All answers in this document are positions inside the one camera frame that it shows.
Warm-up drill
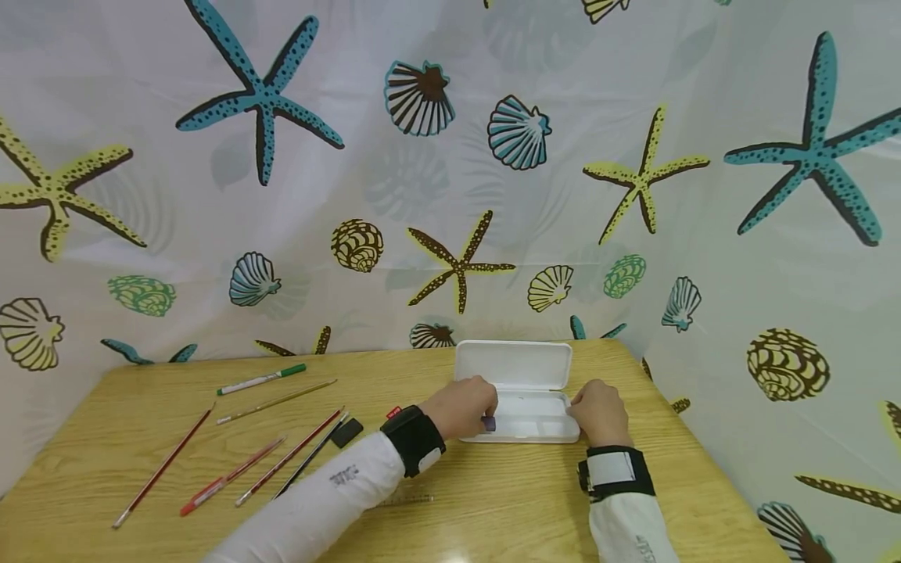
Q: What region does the white marker with green cap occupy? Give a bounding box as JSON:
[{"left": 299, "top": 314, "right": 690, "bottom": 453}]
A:
[{"left": 216, "top": 363, "right": 308, "bottom": 396}]

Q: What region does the person's right forearm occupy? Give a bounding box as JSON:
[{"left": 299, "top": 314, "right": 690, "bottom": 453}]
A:
[{"left": 587, "top": 492, "right": 682, "bottom": 563}]

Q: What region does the person's left hand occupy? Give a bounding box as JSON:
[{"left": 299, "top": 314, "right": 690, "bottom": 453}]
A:
[{"left": 420, "top": 375, "right": 500, "bottom": 442}]

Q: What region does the person's left forearm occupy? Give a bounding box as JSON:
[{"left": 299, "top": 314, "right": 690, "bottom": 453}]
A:
[{"left": 203, "top": 431, "right": 407, "bottom": 563}]

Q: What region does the person's right hand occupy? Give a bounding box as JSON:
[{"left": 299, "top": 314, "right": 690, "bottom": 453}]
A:
[{"left": 568, "top": 379, "right": 634, "bottom": 449}]

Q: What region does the red pen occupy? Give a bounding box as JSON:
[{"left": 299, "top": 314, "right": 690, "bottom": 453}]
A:
[{"left": 179, "top": 437, "right": 287, "bottom": 518}]

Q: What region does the white plastic pencil case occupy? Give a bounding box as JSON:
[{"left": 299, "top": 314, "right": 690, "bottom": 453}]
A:
[{"left": 454, "top": 339, "right": 583, "bottom": 446}]

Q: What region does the black pen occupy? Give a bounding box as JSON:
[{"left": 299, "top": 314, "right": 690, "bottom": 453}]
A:
[{"left": 272, "top": 412, "right": 350, "bottom": 500}]

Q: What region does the long red pencil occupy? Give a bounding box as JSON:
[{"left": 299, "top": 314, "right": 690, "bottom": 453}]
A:
[{"left": 112, "top": 403, "right": 217, "bottom": 530}]

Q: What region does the black eraser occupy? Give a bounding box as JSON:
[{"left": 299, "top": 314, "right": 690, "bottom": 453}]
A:
[{"left": 330, "top": 418, "right": 365, "bottom": 450}]

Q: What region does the black wrist band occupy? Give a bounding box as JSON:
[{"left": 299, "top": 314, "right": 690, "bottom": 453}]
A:
[
  {"left": 577, "top": 445, "right": 656, "bottom": 503},
  {"left": 379, "top": 404, "right": 447, "bottom": 479}
]

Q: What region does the thin golden pencil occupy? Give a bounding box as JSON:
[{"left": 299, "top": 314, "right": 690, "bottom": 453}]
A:
[{"left": 216, "top": 379, "right": 339, "bottom": 426}]

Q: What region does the red pencil with silver tip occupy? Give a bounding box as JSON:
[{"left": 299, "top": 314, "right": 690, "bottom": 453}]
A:
[{"left": 235, "top": 406, "right": 346, "bottom": 508}]

